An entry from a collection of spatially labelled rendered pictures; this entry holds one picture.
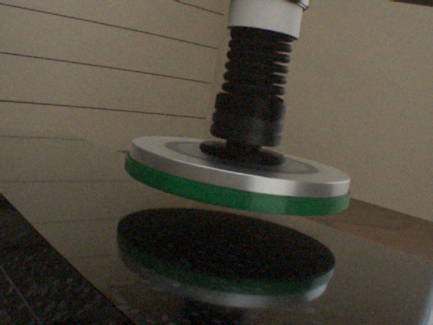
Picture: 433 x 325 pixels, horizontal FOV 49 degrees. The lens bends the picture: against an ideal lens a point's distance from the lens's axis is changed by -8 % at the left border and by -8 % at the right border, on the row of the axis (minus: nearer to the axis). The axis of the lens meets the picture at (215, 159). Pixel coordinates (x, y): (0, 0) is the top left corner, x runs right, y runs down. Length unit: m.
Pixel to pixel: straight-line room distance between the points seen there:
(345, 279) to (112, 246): 0.16
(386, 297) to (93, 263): 0.19
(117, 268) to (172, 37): 6.35
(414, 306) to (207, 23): 6.77
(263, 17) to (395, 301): 0.27
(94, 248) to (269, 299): 0.12
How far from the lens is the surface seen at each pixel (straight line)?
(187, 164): 0.40
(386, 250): 0.47
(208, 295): 0.29
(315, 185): 0.41
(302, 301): 0.31
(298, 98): 6.18
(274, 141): 0.47
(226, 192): 0.38
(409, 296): 0.36
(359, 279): 0.37
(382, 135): 5.57
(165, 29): 6.54
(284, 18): 0.46
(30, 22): 5.56
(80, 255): 0.32
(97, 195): 0.48
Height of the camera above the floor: 0.92
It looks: 8 degrees down
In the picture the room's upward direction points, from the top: 9 degrees clockwise
